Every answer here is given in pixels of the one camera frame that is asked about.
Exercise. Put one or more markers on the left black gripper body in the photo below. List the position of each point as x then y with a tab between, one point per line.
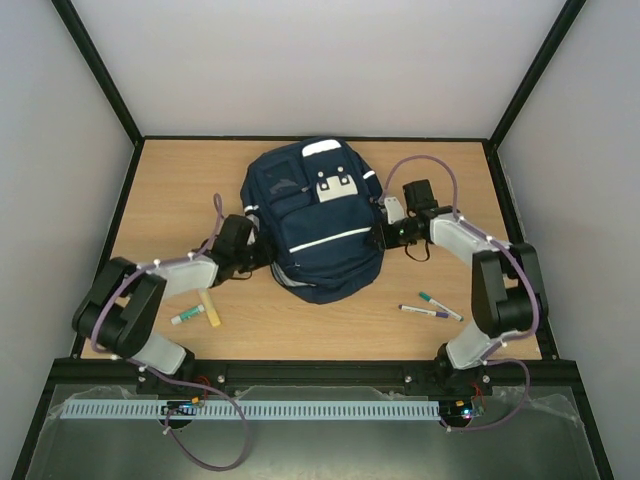
253	261

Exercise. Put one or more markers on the black aluminium frame rail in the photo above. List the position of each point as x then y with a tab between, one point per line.
415	374

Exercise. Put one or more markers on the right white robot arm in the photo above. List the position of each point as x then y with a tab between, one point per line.
507	291

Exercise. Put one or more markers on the purple marker pen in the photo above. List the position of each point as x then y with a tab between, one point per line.
429	312

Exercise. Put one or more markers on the green white glue stick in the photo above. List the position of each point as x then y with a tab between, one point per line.
187	314

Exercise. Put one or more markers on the green marker pen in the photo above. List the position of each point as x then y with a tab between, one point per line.
450	312

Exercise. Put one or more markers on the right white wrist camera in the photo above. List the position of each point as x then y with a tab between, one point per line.
394	209

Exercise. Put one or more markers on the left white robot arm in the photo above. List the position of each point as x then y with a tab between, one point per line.
118	313

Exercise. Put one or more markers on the light blue slotted cable duct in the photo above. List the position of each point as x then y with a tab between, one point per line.
252	410

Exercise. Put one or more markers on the yellow highlighter marker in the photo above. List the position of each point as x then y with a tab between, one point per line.
209	308

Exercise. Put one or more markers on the navy blue student backpack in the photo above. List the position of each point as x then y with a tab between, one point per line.
316	200

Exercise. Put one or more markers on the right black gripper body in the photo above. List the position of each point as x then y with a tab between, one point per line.
376	236

